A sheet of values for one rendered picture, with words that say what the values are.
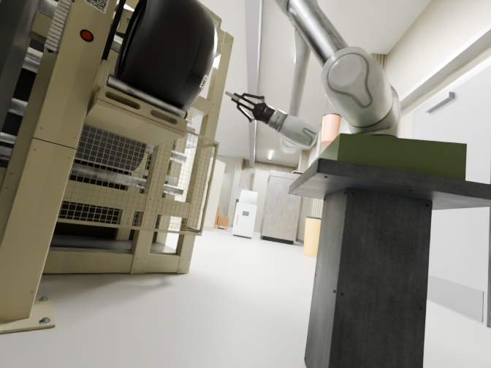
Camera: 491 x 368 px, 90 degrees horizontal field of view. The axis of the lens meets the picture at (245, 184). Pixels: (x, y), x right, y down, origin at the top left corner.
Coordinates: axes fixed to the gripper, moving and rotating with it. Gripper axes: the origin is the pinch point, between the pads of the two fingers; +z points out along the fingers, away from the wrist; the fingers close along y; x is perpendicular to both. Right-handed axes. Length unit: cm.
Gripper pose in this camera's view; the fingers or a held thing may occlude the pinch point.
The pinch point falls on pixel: (232, 96)
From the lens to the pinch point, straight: 117.7
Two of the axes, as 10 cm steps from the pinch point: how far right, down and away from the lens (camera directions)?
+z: -8.6, -5.0, 1.1
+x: 2.3, -1.7, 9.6
